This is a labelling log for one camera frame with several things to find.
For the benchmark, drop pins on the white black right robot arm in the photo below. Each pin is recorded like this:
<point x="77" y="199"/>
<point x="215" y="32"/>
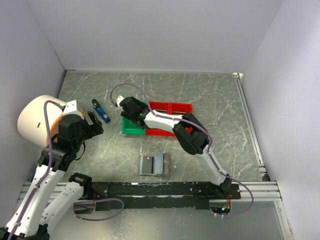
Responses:
<point x="190" y="133"/>

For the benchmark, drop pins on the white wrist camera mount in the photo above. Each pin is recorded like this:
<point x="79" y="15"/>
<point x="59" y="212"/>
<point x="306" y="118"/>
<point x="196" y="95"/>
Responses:
<point x="72" y="113"/>
<point x="119" y="99"/>

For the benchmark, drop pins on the grey card holder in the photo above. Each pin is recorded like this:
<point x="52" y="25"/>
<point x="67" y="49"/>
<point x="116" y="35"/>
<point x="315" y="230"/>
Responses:
<point x="161" y="165"/>

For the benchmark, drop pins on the red plastic bin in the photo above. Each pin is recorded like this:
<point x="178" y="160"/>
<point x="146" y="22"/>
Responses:
<point x="163" y="108"/>
<point x="176" y="108"/>

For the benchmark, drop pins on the blue stapler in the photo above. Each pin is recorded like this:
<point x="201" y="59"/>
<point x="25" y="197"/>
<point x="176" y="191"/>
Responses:
<point x="101" y="112"/>

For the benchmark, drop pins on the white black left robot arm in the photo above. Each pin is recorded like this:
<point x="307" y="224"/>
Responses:
<point x="36" y="216"/>

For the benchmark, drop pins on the red middle plastic bin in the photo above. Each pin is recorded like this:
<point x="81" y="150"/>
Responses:
<point x="163" y="108"/>

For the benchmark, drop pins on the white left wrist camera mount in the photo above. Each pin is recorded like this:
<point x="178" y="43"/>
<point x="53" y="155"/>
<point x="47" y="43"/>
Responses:
<point x="72" y="113"/>

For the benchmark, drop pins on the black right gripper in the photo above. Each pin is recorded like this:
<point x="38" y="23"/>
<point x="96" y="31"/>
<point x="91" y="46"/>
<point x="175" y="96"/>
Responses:
<point x="141" y="105"/>

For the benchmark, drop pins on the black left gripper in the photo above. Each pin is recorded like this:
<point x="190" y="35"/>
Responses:
<point x="94" y="129"/>

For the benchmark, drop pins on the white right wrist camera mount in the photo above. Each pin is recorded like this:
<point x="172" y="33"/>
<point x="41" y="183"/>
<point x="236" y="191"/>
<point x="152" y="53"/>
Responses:
<point x="119" y="99"/>

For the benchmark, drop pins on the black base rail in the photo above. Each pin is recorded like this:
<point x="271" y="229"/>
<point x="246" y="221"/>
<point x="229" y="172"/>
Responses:
<point x="163" y="195"/>

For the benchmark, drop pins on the green plastic bin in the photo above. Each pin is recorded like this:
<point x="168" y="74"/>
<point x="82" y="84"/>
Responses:
<point x="129" y="128"/>

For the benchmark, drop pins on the white drum with orange lid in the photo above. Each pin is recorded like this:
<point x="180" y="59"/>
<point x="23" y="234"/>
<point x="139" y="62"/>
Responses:
<point x="31" y="122"/>

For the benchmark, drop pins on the red right plastic bin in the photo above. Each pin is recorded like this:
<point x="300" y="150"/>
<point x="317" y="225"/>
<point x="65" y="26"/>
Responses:
<point x="176" y="108"/>

